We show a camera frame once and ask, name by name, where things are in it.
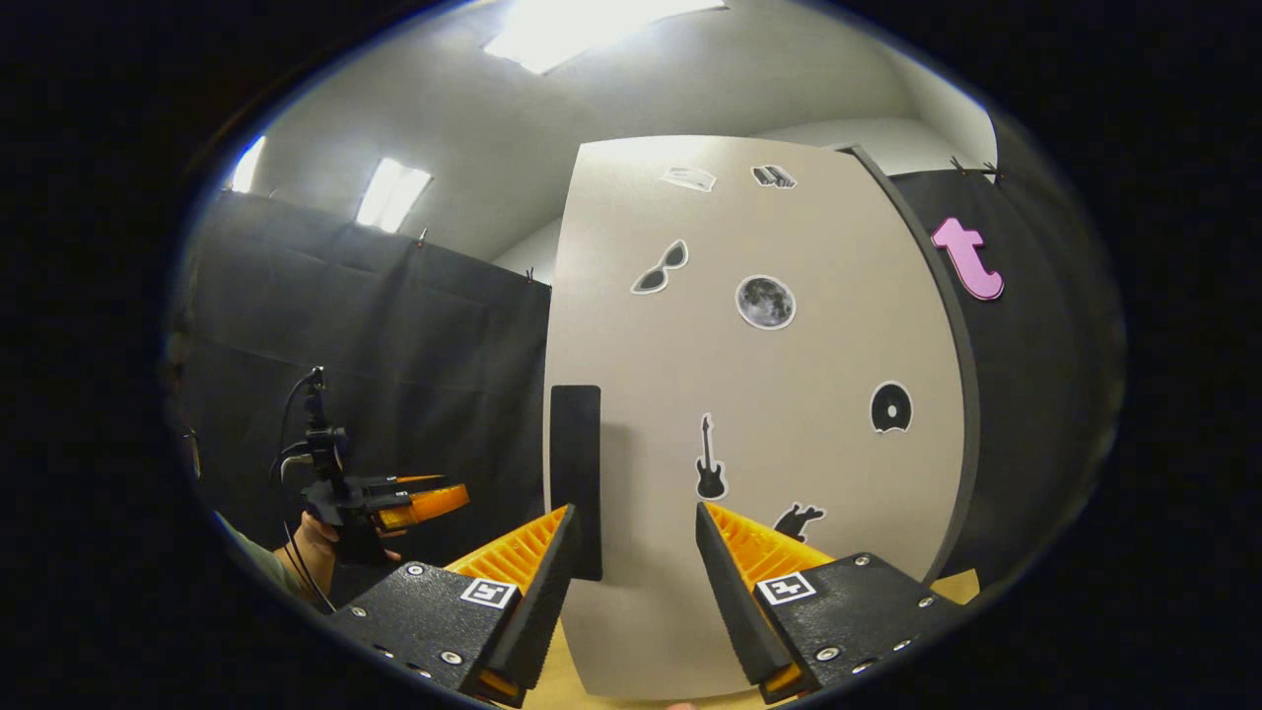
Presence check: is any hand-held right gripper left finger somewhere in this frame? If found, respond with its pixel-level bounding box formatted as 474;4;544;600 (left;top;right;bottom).
328;503;580;709

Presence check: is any black backdrop cloth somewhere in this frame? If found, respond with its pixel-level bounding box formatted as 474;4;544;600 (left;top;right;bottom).
168;113;1125;593

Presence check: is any black cabinet door handle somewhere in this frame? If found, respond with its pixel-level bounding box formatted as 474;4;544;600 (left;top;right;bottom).
549;385;603;583

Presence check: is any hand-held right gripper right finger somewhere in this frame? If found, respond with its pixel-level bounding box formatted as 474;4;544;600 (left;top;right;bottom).
694;500;965;705

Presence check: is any dark grey cabinet frame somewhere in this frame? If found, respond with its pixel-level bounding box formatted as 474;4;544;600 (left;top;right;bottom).
838;143;983;583

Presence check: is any large ceiling light panel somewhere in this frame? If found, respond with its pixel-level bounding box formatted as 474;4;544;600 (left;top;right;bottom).
483;0;731;76

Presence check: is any narrow ceiling light panel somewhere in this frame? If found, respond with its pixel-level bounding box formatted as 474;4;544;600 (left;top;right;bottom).
355;158;435;235
229;135;268;195

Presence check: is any beige cabinet door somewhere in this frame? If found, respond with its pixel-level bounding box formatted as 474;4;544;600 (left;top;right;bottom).
542;135;967;703

